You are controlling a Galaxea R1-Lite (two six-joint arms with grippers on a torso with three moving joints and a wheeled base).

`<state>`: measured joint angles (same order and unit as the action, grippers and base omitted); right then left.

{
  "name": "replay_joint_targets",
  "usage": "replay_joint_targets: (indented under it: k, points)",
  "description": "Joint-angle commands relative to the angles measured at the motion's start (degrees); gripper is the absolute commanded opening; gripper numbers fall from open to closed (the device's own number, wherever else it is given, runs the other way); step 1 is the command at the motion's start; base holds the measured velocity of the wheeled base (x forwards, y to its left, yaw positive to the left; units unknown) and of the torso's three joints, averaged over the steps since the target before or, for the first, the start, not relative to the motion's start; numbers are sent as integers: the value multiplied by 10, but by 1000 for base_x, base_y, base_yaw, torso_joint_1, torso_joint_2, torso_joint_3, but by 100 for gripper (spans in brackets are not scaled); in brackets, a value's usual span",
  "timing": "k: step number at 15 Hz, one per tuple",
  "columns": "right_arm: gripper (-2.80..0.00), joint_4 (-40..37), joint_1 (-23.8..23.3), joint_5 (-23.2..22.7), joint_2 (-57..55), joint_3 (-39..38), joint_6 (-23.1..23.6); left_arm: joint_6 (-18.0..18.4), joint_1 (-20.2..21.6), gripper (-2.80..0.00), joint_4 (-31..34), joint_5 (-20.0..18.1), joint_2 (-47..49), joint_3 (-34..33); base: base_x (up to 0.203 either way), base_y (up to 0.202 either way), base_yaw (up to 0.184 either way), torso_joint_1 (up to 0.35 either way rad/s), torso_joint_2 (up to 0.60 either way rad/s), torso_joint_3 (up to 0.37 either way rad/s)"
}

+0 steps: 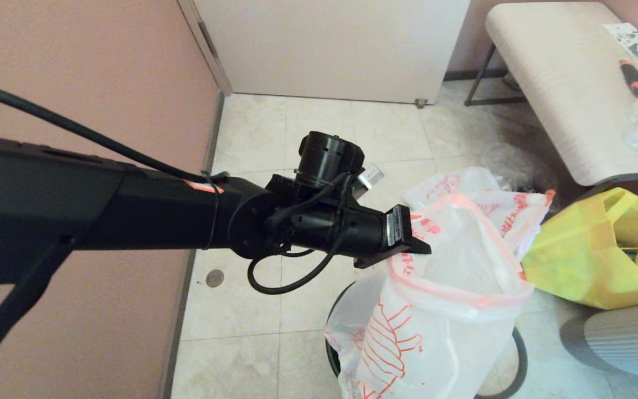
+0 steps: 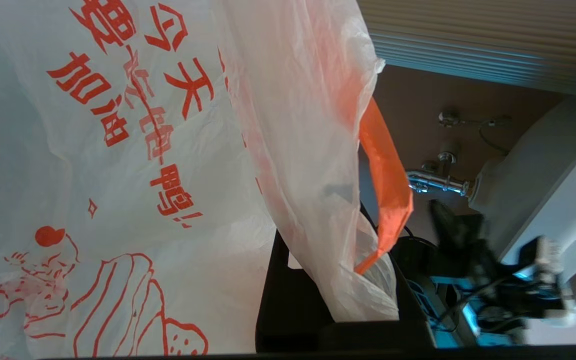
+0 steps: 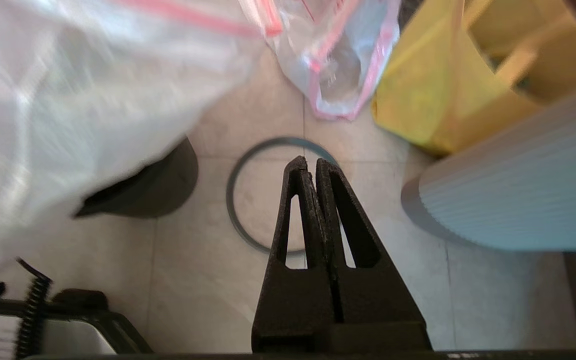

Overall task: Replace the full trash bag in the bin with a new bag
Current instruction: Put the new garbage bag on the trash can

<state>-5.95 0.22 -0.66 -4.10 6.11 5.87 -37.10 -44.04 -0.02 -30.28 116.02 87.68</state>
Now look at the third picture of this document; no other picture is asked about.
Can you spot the black round trash bin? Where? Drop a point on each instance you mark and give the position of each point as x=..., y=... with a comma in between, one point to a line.
x=158, y=190

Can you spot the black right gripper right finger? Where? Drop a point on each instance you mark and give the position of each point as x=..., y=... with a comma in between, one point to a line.
x=373, y=295

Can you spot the white red-print plastic bag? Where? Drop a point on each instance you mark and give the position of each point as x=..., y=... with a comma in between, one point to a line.
x=68, y=100

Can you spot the yellow fabric bag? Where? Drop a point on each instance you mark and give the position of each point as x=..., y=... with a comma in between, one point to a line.
x=443, y=90

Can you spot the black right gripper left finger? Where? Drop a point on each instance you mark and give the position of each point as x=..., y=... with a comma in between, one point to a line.
x=293, y=300

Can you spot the used white red plastic bag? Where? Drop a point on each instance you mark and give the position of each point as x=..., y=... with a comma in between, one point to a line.
x=338, y=65

